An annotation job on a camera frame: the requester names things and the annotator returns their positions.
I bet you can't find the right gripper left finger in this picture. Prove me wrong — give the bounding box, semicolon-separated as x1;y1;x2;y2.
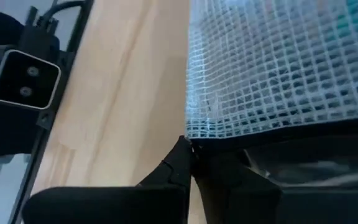
22;135;196;224

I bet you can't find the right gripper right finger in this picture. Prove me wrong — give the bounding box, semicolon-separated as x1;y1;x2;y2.
193;149;358;224

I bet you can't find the grey mesh zipper pouch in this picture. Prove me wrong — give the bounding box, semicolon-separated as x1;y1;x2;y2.
185;0;358;187

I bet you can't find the black aluminium rig frame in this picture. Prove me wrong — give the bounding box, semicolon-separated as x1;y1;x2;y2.
7;0;94;224

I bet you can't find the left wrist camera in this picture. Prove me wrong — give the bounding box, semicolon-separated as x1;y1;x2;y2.
0;43;62;111

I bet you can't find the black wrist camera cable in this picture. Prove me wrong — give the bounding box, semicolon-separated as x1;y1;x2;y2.
19;0;88;60

